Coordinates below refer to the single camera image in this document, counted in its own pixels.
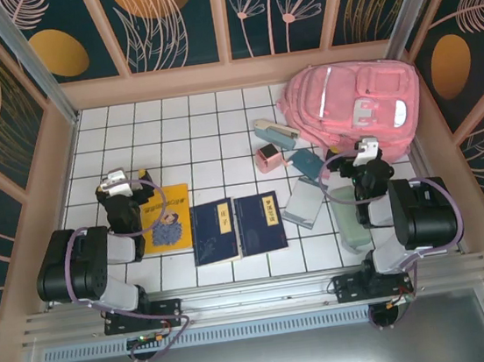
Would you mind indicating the small teal notebook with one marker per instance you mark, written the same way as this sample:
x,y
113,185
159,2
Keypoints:
x,y
308,165

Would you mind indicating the yellow book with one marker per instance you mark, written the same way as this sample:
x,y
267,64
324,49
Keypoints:
x,y
165,225

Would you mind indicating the light grey notebook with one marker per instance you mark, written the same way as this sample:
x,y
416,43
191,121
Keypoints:
x,y
304,204

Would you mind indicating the pale green pencil case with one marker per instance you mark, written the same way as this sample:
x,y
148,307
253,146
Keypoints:
x,y
350,225

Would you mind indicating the pink backpack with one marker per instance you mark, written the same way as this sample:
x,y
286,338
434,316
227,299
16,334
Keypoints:
x,y
347,102

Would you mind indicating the teal and beige stapler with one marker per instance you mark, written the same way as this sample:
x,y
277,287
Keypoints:
x,y
276,135

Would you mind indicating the pink cube tape dispenser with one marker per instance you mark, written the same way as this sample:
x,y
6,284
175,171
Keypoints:
x,y
269,157

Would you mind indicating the dark blue book narrow label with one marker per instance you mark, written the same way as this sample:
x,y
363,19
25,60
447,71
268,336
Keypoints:
x,y
213,237

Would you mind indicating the dark blue book wide label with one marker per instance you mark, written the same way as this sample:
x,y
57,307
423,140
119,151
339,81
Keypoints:
x,y
260,227

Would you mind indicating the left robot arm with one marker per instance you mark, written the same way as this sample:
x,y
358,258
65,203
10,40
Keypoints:
x,y
80,262

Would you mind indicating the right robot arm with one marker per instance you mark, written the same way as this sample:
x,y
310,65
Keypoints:
x,y
427,211

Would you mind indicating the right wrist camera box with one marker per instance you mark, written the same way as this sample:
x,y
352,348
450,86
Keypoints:
x,y
366,150

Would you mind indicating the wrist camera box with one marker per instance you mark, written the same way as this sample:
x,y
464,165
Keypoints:
x,y
114,183
366,150

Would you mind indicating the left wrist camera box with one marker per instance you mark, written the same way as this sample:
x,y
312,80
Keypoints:
x,y
114,183

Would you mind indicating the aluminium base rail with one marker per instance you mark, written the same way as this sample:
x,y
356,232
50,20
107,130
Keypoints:
x,y
256,294

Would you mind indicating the aluminium corner post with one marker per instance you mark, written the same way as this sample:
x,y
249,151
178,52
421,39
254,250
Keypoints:
x,y
33,61
415,5

